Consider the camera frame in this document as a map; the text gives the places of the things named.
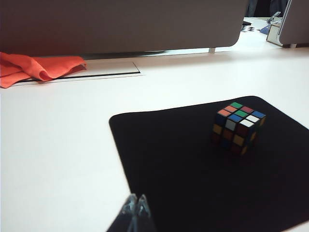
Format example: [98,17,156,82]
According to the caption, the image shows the clear-tipped left gripper left finger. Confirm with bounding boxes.
[106,193,139,232]

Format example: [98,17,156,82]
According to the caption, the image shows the white desk cable flap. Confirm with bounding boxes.
[14,61,143,83]

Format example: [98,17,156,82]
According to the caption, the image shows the orange cloth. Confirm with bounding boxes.
[0,52,87,89]

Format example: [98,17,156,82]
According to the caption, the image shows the small wooden box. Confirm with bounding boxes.
[266,23,284,46]

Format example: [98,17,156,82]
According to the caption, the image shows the multicoloured puzzle cube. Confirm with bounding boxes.
[211,101,267,156]

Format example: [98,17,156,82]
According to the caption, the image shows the clear-tipped left gripper right finger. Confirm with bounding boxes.
[127,194,158,232]

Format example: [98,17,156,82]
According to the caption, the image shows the grey desk divider white-edged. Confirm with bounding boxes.
[279,0,309,48]

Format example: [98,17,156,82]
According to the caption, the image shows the black white checkerboard sheet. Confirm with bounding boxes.
[240,24,261,33]

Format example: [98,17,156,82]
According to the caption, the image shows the black fabric mouse pad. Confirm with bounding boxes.
[108,96,309,232]

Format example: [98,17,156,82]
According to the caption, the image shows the large grey desk divider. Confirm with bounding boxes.
[0,0,249,55]

